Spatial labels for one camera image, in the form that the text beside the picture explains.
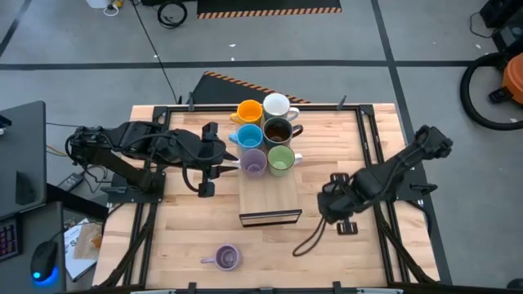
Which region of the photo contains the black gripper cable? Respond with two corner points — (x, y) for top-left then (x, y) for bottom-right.
(292, 216), (329, 258)
(181, 161), (205, 194)

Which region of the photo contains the yellow cable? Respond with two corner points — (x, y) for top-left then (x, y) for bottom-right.
(45, 143), (74, 158)

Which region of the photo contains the dark grey flat panel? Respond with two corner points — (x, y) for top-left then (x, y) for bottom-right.
(0, 100), (47, 220)

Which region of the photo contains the coiled black cable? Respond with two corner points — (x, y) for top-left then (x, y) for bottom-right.
(156, 0), (189, 30)

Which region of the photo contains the black equipment box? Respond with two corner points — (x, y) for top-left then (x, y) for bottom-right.
(479, 0), (523, 29)

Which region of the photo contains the white ceramic mug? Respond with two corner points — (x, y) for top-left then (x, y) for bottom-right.
(262, 92), (301, 123)

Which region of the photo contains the green ceramic mug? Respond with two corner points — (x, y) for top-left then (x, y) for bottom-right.
(267, 145), (304, 178)

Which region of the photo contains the black power adapter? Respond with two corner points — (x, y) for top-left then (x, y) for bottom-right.
(56, 171), (86, 193)

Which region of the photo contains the yellow ceramic mug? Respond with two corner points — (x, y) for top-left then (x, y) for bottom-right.
(229, 99), (264, 127)

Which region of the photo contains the black computer mouse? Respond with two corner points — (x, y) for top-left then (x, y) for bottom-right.
(29, 239), (60, 287)

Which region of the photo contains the angled black hazard stripe mat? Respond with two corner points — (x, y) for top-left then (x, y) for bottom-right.
(190, 70), (312, 105)

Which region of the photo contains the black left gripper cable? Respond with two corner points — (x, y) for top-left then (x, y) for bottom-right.
(181, 161), (205, 194)

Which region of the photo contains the ribbed mauve mug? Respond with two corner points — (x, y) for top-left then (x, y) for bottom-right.
(199, 243), (243, 272)

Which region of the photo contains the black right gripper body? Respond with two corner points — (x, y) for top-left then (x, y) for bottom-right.
(316, 171), (371, 236)

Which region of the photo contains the black aluminium table frame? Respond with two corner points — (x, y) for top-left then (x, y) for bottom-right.
(97, 104), (440, 289)

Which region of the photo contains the black keyboard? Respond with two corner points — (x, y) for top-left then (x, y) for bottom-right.
(0, 214), (24, 263)

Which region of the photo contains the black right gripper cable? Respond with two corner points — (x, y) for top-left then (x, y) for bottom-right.
(292, 216), (329, 258)

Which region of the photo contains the dark speckled mug brown inside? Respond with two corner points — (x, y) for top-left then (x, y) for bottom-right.
(262, 117), (305, 148)

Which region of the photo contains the light blue ceramic mug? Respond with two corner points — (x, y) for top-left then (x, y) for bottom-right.
(227, 123), (265, 151)

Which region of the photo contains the white printed booklet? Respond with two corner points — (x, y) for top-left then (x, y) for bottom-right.
(62, 217), (104, 283)

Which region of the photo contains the black equipment case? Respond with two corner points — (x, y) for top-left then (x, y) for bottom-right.
(491, 18), (523, 53)

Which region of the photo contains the thin black floor cable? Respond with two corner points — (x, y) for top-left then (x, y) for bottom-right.
(468, 11), (498, 40)

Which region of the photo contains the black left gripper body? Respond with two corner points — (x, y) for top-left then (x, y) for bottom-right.
(165, 121), (228, 199)

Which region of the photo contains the black desk cable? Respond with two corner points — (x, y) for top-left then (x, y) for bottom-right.
(45, 121), (83, 131)

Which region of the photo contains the long black hazard stripe mat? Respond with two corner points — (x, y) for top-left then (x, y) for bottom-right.
(196, 0), (342, 20)

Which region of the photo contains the dark grey desk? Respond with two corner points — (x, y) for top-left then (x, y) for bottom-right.
(0, 200), (67, 294)

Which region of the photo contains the orange vacuum cleaner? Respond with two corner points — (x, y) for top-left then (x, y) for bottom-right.
(458, 51), (523, 131)
(488, 51), (523, 105)

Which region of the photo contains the long black floor cable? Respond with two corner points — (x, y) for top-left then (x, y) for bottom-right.
(130, 0), (181, 105)

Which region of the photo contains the smooth lilac mug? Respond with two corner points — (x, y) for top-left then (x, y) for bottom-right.
(239, 148), (268, 178)

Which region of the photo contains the wooden board box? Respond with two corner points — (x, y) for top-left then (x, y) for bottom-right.
(235, 101), (304, 229)

